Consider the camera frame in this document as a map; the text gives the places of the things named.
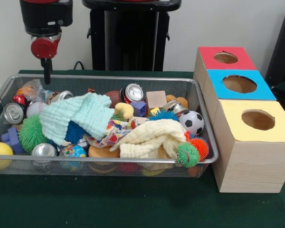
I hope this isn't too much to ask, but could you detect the cream waffle cloth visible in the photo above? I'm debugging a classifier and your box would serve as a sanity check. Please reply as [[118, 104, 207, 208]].
[[109, 118, 188, 159]]

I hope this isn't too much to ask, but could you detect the black chair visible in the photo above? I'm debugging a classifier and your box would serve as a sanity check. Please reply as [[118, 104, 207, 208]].
[[265, 3, 285, 90]]

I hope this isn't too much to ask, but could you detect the large blue spiky ball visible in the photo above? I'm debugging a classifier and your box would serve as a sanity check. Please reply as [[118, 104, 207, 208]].
[[147, 109, 181, 122]]

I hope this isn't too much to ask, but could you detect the mint green waffle cloth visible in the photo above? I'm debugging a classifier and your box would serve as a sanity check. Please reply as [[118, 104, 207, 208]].
[[39, 92, 115, 146]]

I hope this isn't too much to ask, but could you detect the clear blue plastic packet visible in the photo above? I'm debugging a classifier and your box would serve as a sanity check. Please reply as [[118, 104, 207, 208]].
[[22, 79, 50, 102]]

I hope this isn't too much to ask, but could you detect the small soccer ball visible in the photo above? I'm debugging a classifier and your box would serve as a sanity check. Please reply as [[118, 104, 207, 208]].
[[179, 110, 205, 137]]

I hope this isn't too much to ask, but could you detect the black cable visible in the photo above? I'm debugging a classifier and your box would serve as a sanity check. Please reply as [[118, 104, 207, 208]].
[[73, 60, 86, 71]]

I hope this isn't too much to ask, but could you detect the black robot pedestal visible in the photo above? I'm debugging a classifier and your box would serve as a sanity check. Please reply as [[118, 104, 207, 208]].
[[82, 0, 182, 72]]

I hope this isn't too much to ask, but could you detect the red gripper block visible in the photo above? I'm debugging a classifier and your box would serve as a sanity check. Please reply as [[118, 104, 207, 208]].
[[30, 32, 62, 85]]

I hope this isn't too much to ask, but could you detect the shallow clear mesh bin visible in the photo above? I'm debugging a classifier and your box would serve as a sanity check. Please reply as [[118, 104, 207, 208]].
[[0, 74, 219, 178]]

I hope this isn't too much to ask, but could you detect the yellow smiley ball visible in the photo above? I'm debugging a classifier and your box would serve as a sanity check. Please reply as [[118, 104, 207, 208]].
[[0, 142, 14, 171]]

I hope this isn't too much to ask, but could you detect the plain wooden cube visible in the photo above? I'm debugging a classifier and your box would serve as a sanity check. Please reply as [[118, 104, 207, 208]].
[[128, 115, 149, 124]]

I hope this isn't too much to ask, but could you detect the colourful polka dot cloth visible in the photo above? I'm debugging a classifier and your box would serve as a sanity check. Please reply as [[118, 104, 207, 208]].
[[86, 118, 143, 148]]

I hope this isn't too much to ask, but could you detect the blue globe ball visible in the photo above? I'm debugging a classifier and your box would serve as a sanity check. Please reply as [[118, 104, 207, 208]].
[[59, 144, 87, 158]]

